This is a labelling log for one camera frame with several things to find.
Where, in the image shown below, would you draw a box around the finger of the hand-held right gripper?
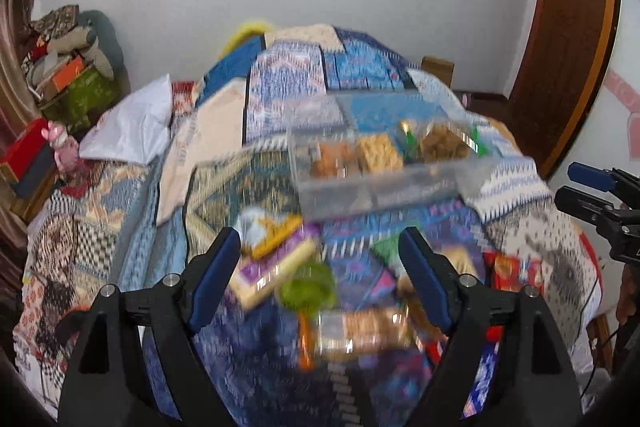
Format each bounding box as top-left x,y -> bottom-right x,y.
567,162 -> 640,194
554,186 -> 628,229

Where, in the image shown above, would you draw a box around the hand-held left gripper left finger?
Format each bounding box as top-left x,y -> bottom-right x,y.
57,227 -> 242,427

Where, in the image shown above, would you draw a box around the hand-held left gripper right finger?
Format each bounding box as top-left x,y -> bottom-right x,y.
397,227 -> 583,427

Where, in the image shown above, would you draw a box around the purple biscuit packet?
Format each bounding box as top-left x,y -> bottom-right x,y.
229,227 -> 321,310

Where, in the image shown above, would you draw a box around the clear cracker packet orange ends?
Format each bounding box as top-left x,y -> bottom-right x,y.
297,307 -> 416,370

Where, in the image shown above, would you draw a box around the clear plastic compartment container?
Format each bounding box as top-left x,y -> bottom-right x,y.
287,121 -> 501,223

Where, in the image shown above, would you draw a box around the small green snack packet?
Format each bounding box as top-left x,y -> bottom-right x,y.
372,237 -> 405,265

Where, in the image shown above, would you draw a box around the white and yellow snack packet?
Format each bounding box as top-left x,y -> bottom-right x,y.
239,209 -> 303,258

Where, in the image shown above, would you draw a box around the blue and red snack packet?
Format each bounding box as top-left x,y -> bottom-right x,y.
460,327 -> 503,418

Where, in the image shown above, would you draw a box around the yellow puffed snack block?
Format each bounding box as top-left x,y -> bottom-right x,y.
356,134 -> 404,174

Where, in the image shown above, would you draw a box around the brown snack in clear wrapper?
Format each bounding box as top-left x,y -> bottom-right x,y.
419,123 -> 473,162

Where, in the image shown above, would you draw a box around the brown wooden door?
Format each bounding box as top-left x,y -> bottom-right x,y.
505,0 -> 623,180

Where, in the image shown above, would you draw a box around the green and gold snack packet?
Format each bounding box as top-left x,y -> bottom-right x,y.
397,119 -> 420,158

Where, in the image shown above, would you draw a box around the orange-brown snack pieces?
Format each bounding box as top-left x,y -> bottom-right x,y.
309,141 -> 358,178

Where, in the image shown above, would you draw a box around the white pillow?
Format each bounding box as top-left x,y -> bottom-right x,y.
79,74 -> 173,165

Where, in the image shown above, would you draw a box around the cardboard box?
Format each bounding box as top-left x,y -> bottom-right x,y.
421,55 -> 456,88

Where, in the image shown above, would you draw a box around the pink doll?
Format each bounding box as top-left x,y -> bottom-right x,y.
41,121 -> 83,175

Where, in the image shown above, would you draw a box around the red box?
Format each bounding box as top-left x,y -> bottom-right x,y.
0,118 -> 51,182

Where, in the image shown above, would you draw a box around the yellow cloth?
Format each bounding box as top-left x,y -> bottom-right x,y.
220,21 -> 276,58

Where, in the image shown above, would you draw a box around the pile of boxes and bags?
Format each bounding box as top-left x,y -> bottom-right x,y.
20,5 -> 123,132

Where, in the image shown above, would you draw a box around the brown curtain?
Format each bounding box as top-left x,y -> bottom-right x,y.
0,0 -> 48,148

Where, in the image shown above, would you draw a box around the pink wall decoration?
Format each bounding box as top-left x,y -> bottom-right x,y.
602,69 -> 640,158

